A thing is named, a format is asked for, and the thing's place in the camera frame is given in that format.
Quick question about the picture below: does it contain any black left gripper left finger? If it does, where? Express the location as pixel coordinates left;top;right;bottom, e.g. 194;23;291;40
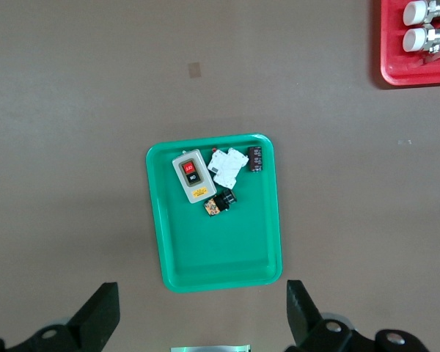
5;282;121;352

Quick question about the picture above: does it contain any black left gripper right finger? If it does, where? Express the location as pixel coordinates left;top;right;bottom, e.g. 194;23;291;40
286;279;373;352

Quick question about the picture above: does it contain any green plastic tray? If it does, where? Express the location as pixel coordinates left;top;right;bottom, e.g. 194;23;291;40
145;133;283;293

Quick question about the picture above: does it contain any red tray holding valves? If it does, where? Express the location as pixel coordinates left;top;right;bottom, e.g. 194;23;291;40
380;0;440;87

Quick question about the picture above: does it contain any black orange push button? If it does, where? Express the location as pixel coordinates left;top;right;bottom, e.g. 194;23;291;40
203;188;238;218

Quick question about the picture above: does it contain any white circuit breaker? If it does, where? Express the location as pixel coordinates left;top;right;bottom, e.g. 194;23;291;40
207;147;250;191

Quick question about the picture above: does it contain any brass valve with white caps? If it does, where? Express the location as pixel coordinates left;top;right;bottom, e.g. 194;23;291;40
402;0;440;26
402;23;440;62

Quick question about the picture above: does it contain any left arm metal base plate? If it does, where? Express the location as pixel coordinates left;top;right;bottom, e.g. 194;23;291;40
170;344;252;352

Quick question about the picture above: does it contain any grey on-off switch box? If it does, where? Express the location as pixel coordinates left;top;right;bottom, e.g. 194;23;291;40
172;149;218;205

